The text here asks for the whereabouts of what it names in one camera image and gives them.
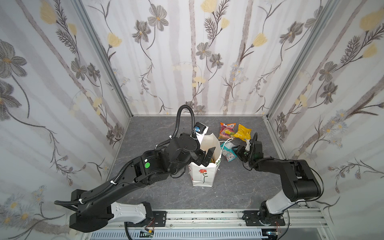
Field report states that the yellow chips bag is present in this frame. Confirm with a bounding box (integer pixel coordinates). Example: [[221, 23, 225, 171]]
[[234, 124, 252, 142]]

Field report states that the white floral paper bag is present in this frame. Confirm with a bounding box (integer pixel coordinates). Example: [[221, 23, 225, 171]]
[[189, 134, 222, 187]]

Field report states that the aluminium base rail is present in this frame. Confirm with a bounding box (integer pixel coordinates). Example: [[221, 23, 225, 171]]
[[104, 208, 328, 230]]

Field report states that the right aluminium corner post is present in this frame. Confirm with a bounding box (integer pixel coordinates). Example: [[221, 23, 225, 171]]
[[266, 0, 340, 120]]

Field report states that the pink orange candy bag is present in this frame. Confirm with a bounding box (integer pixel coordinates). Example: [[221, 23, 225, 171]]
[[219, 123, 236, 140]]

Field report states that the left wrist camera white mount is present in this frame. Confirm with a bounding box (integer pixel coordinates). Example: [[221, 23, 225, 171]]
[[193, 122, 209, 144]]

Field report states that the small green circuit board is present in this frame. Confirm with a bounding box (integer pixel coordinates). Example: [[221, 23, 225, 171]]
[[140, 229, 154, 238]]

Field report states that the teal snack bag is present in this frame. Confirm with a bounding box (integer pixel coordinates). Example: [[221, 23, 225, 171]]
[[221, 142, 238, 162]]

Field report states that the white slotted cable duct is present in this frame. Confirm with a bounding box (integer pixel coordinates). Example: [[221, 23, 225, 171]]
[[89, 229, 271, 240]]

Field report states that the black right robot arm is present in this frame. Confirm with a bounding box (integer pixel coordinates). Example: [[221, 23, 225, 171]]
[[232, 134, 324, 226]]

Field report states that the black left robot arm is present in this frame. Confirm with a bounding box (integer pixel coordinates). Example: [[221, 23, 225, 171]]
[[54, 105, 215, 233]]

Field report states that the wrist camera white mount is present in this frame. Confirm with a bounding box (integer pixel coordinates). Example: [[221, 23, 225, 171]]
[[193, 122, 209, 144], [246, 141, 251, 152]]

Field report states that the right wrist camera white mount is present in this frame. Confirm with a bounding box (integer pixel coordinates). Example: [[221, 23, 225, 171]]
[[246, 141, 251, 152]]

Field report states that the left aluminium corner post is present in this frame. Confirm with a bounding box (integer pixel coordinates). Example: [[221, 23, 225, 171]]
[[71, 0, 134, 118]]

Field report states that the aluminium corner post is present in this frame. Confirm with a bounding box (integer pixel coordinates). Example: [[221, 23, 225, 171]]
[[266, 0, 340, 120], [71, 0, 134, 118]]

